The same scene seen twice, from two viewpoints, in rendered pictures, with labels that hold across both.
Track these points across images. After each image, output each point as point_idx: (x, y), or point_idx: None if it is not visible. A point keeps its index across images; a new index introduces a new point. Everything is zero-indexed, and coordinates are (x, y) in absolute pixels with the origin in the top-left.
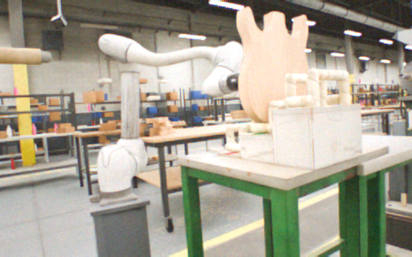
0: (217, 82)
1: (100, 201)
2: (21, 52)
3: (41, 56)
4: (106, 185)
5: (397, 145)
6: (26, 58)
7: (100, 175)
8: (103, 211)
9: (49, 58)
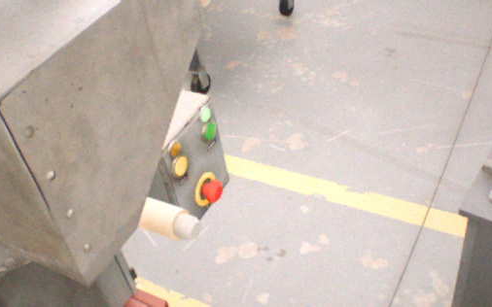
0: None
1: None
2: (143, 222)
3: (174, 234)
4: None
5: None
6: (153, 232)
7: None
8: (480, 220)
9: (188, 239)
